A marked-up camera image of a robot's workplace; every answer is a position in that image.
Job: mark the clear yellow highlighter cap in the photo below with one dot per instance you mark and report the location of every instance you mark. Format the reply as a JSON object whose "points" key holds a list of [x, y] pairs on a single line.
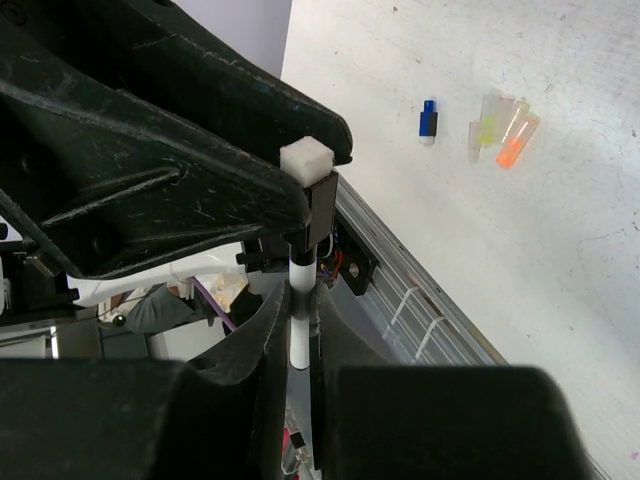
{"points": [[495, 116]]}

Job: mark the blue pen cap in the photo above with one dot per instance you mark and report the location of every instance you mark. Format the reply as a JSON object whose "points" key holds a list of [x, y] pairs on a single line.
{"points": [[428, 123]]}

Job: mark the black pen cap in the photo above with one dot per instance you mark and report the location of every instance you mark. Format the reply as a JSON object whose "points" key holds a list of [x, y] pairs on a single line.
{"points": [[311, 164]]}

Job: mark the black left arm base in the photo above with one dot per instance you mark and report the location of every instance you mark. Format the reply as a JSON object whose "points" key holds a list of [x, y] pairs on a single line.
{"points": [[345, 254]]}

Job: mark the black gel pen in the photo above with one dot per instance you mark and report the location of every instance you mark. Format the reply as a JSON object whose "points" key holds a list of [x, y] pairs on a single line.
{"points": [[302, 279]]}

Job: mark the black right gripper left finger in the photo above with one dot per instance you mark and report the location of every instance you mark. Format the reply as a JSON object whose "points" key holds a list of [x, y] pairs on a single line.
{"points": [[218, 416]]}

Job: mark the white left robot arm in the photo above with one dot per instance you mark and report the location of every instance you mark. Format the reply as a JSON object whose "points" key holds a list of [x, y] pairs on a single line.
{"points": [[37, 288]]}

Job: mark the clear orange highlighter cap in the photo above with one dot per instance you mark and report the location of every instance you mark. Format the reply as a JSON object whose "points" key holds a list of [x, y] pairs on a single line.
{"points": [[517, 140]]}

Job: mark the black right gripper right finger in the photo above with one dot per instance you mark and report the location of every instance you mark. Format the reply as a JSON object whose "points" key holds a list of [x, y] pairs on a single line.
{"points": [[373, 419]]}

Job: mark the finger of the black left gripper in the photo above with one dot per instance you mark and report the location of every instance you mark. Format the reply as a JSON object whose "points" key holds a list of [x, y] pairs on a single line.
{"points": [[160, 54], [109, 185]]}

